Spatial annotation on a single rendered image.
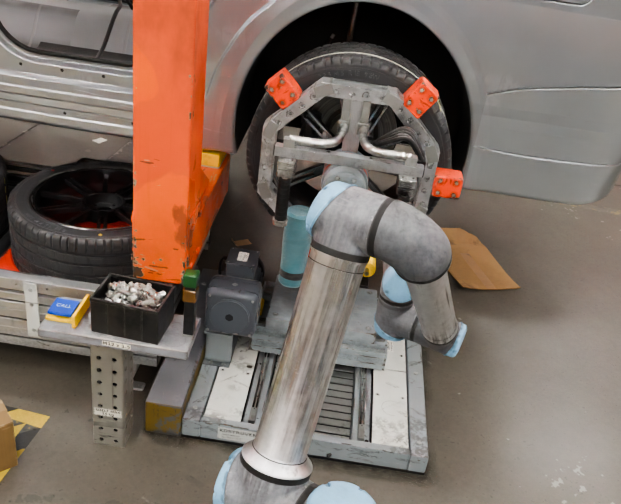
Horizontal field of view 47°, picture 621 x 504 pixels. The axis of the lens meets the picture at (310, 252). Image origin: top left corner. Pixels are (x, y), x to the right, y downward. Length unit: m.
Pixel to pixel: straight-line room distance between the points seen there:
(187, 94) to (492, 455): 1.56
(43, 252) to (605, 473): 2.03
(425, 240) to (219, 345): 1.39
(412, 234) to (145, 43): 0.94
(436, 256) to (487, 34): 1.19
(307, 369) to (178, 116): 0.86
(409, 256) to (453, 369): 1.64
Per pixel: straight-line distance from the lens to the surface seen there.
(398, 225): 1.29
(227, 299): 2.39
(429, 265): 1.33
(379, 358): 2.63
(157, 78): 1.95
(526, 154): 2.53
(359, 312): 2.70
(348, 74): 2.22
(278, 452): 1.46
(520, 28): 2.40
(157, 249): 2.16
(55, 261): 2.55
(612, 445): 2.86
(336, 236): 1.32
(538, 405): 2.89
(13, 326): 2.62
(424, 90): 2.15
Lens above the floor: 1.74
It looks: 30 degrees down
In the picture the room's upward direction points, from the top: 8 degrees clockwise
